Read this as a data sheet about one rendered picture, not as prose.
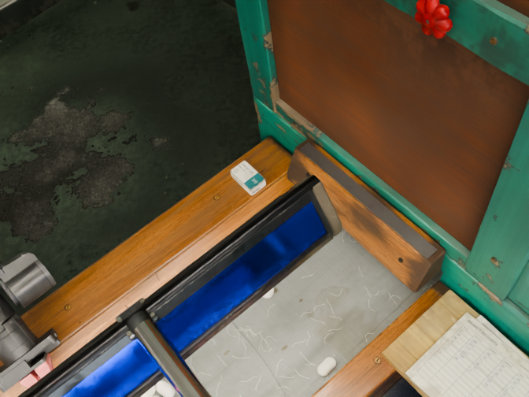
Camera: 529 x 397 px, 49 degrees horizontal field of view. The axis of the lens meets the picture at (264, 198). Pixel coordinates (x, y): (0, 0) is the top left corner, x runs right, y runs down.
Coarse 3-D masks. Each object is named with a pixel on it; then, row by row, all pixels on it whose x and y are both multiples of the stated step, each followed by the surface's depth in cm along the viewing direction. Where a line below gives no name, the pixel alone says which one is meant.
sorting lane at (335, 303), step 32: (320, 256) 99; (352, 256) 99; (288, 288) 97; (320, 288) 96; (352, 288) 96; (384, 288) 95; (256, 320) 94; (288, 320) 94; (320, 320) 93; (352, 320) 93; (384, 320) 92; (224, 352) 92; (256, 352) 92; (288, 352) 91; (320, 352) 90; (352, 352) 90; (224, 384) 89; (256, 384) 89; (288, 384) 88; (320, 384) 88
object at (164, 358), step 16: (128, 320) 56; (144, 320) 55; (128, 336) 56; (144, 336) 54; (160, 336) 54; (160, 352) 53; (176, 352) 54; (160, 368) 53; (176, 368) 52; (176, 384) 52; (192, 384) 51
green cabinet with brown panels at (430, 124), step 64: (256, 0) 85; (320, 0) 74; (384, 0) 63; (448, 0) 55; (512, 0) 51; (256, 64) 99; (320, 64) 84; (384, 64) 72; (448, 64) 63; (512, 64) 54; (320, 128) 97; (384, 128) 81; (448, 128) 69; (512, 128) 61; (384, 192) 90; (448, 192) 78; (512, 192) 65; (512, 256) 72
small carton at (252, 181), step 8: (240, 168) 106; (248, 168) 106; (232, 176) 107; (240, 176) 105; (248, 176) 105; (256, 176) 105; (240, 184) 106; (248, 184) 104; (256, 184) 104; (264, 184) 105; (248, 192) 105; (256, 192) 105
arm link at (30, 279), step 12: (24, 252) 89; (12, 264) 86; (24, 264) 87; (36, 264) 88; (0, 276) 86; (12, 276) 86; (24, 276) 87; (36, 276) 87; (48, 276) 88; (12, 288) 86; (24, 288) 86; (36, 288) 87; (48, 288) 89; (24, 300) 87
